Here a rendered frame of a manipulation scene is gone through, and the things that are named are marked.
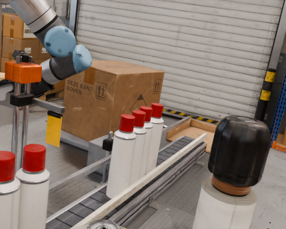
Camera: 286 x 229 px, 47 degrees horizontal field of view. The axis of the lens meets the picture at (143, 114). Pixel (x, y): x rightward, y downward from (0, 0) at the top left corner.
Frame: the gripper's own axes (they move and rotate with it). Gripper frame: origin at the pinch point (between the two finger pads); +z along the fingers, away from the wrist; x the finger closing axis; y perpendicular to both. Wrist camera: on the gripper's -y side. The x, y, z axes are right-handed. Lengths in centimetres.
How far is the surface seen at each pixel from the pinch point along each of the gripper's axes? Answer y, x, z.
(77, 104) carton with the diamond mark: 12.9, 16.4, -16.4
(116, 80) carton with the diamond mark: 10.6, 12.1, -36.3
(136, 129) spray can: 27, -15, -49
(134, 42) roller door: -82, 383, 87
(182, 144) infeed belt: 40, 31, -44
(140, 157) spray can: 34, -13, -47
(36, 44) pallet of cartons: -104, 262, 169
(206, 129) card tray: 42, 75, -45
